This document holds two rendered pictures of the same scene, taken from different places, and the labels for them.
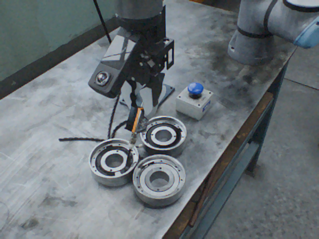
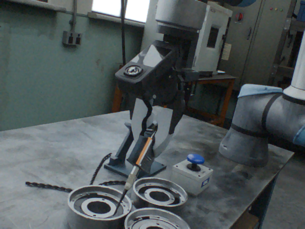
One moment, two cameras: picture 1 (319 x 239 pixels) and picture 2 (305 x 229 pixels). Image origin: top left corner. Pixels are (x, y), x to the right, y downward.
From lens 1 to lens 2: 0.24 m
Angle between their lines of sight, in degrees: 30
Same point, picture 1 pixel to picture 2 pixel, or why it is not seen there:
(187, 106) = (185, 176)
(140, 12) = (186, 18)
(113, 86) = (144, 78)
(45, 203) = not seen: outside the picture
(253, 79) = (249, 175)
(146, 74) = (172, 88)
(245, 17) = (242, 114)
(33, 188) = not seen: outside the picture
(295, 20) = (297, 113)
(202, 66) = not seen: hidden behind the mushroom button
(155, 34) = (184, 59)
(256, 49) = (251, 148)
